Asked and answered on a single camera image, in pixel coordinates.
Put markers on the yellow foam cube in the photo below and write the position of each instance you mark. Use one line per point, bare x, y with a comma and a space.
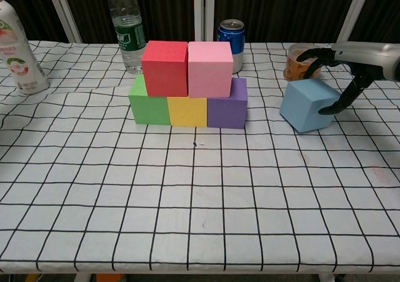
187, 111

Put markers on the white drink bottle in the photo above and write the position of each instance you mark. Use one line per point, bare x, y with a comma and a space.
18, 60

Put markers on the green foam cube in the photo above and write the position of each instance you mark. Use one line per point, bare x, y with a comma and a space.
150, 110

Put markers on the clear water bottle green label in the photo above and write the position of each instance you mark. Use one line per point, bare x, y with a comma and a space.
128, 38

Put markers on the white table leg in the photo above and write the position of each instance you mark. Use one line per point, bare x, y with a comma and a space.
326, 278
83, 278

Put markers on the purple foam cube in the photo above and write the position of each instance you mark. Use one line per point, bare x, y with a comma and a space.
226, 111

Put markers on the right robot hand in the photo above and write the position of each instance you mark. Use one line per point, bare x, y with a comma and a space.
368, 58

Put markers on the pink foam cube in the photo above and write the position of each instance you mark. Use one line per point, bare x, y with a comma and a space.
209, 72

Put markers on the upright white frame post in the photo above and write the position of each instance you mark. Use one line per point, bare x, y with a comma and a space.
209, 10
199, 10

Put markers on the red foam cube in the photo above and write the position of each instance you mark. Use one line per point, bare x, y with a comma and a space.
165, 72

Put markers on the orange object under table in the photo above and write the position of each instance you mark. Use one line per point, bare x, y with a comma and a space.
109, 278

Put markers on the clear jar of rubber bands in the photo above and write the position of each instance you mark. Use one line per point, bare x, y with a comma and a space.
295, 69

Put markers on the light blue foam cube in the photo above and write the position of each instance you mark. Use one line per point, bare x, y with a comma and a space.
304, 107

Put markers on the slanted white frame bar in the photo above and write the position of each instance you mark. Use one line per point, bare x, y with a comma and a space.
62, 10
354, 13

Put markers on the white black-grid tablecloth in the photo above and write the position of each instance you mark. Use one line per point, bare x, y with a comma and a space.
200, 200

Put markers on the blue soda can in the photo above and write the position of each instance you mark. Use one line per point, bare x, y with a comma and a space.
231, 33

